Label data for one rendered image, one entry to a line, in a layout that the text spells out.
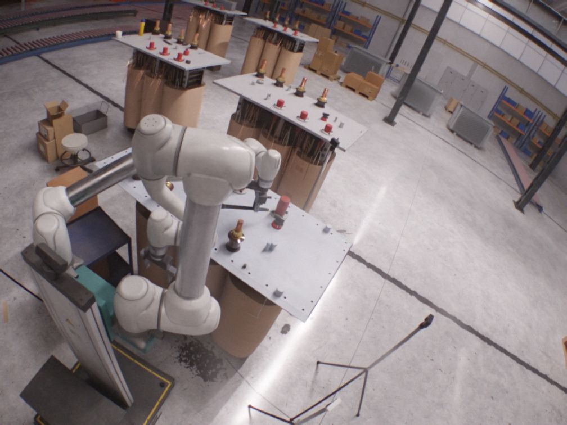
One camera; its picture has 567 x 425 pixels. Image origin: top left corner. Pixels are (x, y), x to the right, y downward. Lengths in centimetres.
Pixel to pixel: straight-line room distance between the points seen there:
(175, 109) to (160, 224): 307
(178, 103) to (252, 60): 394
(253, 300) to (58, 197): 124
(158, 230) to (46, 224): 47
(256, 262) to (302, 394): 159
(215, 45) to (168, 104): 450
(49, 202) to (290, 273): 128
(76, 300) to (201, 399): 188
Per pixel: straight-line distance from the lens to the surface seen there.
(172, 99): 416
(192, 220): 87
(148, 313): 114
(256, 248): 182
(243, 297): 200
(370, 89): 1120
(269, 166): 164
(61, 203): 150
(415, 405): 359
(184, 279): 101
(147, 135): 75
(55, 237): 136
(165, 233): 127
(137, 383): 247
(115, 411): 190
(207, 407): 276
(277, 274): 174
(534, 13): 935
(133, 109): 491
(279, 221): 195
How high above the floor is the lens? 268
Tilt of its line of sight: 39 degrees down
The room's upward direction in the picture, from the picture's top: 23 degrees clockwise
